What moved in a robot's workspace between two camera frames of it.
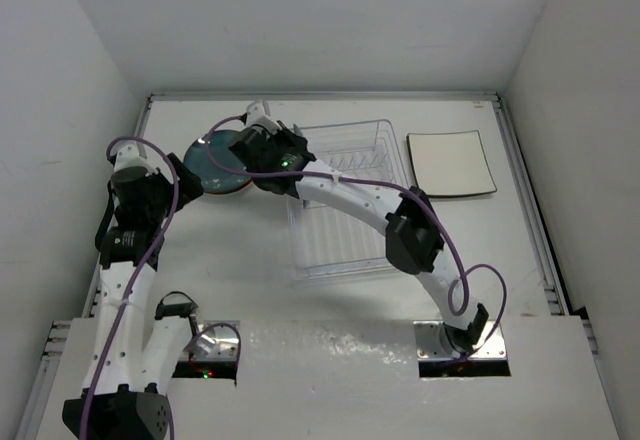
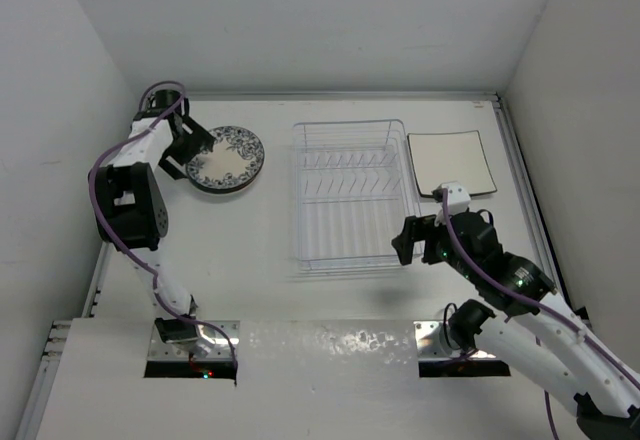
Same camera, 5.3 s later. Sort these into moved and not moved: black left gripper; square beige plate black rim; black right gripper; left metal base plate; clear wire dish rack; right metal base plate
Moved: black left gripper; black right gripper
Not moved: right metal base plate; clear wire dish rack; square beige plate black rim; left metal base plate
